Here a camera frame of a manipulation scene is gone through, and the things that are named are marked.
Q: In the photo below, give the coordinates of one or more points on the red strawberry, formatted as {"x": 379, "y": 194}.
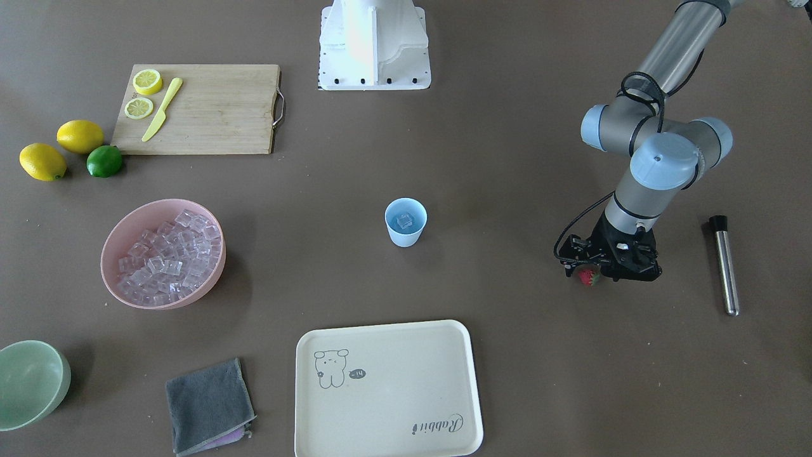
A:
{"x": 588, "y": 274}

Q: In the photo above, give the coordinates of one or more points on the clear ice cube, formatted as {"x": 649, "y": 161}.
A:
{"x": 404, "y": 221}

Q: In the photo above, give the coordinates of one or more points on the grey folded cloth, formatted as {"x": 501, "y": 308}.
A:
{"x": 209, "y": 408}

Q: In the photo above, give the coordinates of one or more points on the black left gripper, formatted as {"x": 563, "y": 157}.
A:
{"x": 608, "y": 240}

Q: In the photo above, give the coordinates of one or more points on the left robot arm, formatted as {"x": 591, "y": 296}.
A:
{"x": 665, "y": 156}

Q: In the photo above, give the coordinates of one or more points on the lemon slice upper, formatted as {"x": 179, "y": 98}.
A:
{"x": 147, "y": 82}

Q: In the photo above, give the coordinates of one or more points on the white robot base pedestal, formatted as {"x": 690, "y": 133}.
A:
{"x": 373, "y": 46}

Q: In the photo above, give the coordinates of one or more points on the whole yellow lemon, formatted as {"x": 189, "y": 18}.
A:
{"x": 43, "y": 162}
{"x": 80, "y": 136}

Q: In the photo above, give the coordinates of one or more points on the mint green bowl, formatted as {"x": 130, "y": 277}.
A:
{"x": 35, "y": 378}

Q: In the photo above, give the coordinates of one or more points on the wooden cutting board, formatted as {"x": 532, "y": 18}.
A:
{"x": 219, "y": 109}

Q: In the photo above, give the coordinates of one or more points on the cream rabbit tray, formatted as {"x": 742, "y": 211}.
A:
{"x": 406, "y": 389}

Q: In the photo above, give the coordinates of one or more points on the steel muddler black tip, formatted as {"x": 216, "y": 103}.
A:
{"x": 719, "y": 227}

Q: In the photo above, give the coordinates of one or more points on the lemon slice lower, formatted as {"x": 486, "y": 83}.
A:
{"x": 138, "y": 108}

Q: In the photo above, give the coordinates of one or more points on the pink bowl of ice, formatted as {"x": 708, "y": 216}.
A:
{"x": 163, "y": 255}

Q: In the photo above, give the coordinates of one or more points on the light blue cup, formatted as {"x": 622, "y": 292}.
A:
{"x": 410, "y": 237}

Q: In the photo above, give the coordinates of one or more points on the lemon slice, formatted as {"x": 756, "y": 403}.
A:
{"x": 138, "y": 108}
{"x": 147, "y": 82}

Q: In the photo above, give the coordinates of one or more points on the yellow plastic knife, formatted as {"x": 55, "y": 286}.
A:
{"x": 160, "y": 115}

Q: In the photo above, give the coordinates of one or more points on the green lime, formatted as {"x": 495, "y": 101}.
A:
{"x": 104, "y": 161}

